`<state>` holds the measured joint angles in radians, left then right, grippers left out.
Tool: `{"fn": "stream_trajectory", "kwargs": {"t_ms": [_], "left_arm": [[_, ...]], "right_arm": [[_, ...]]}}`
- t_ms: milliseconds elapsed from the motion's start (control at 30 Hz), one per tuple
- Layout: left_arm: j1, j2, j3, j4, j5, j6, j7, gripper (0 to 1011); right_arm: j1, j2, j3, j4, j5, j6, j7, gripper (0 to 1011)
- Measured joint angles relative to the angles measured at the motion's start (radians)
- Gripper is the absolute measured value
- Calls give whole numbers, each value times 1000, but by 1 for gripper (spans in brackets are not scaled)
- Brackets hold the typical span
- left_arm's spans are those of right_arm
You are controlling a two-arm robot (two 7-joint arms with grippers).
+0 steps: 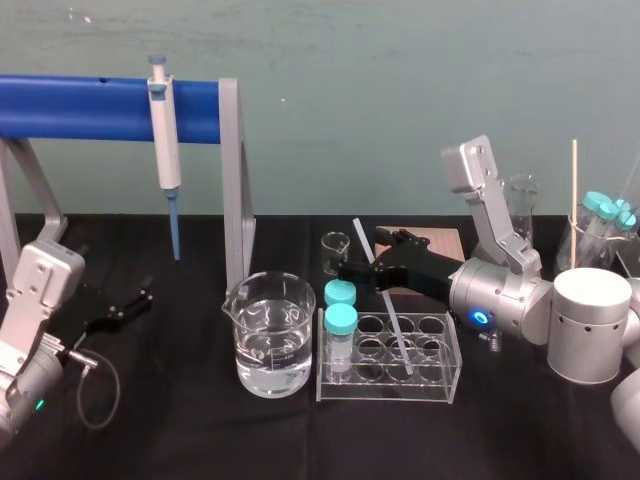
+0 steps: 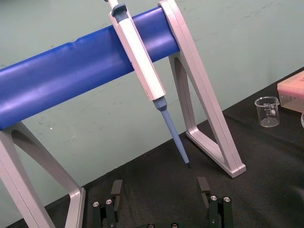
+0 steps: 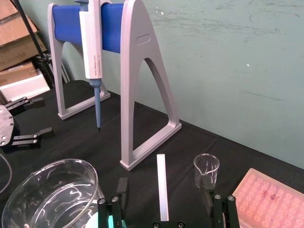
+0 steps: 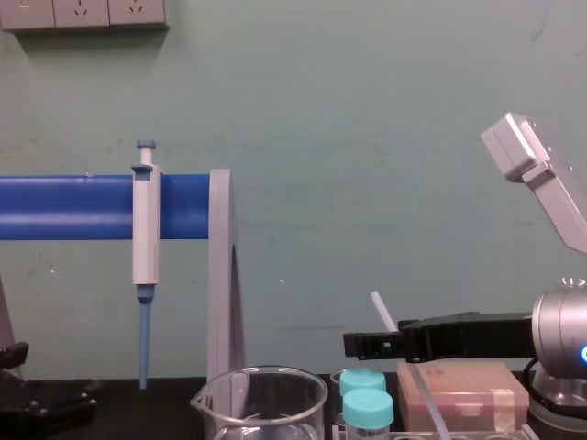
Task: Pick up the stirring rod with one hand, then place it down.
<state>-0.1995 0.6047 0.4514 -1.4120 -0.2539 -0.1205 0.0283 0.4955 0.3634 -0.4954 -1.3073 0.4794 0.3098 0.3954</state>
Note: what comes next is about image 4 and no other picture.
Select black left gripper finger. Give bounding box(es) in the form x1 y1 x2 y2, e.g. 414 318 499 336
0 341 30 380
0 377 104 428

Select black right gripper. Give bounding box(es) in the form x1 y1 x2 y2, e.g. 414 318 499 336
342 311 538 364

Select tube with teal cap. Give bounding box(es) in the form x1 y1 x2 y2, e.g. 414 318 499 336
342 388 395 440
339 369 386 396

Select clear glass tube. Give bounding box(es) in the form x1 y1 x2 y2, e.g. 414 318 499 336
329 369 349 427

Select brown pipette tip box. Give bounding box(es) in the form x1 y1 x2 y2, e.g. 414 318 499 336
395 360 530 433

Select clear glass beaker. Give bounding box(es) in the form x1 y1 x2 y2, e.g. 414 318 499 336
190 365 329 440

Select clear plastic tube rack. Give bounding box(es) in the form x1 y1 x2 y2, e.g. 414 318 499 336
329 423 543 440

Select blue pipette stand bar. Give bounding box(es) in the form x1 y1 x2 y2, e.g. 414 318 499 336
0 172 213 242

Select grey arched stand upright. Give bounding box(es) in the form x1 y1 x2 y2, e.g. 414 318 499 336
206 169 248 385

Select grey and blue pipette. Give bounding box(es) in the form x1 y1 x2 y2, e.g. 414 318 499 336
130 138 162 391

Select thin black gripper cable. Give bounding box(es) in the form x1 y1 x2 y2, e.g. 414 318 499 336
521 357 559 414

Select grey wall socket panel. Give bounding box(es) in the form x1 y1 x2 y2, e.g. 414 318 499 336
0 0 170 33

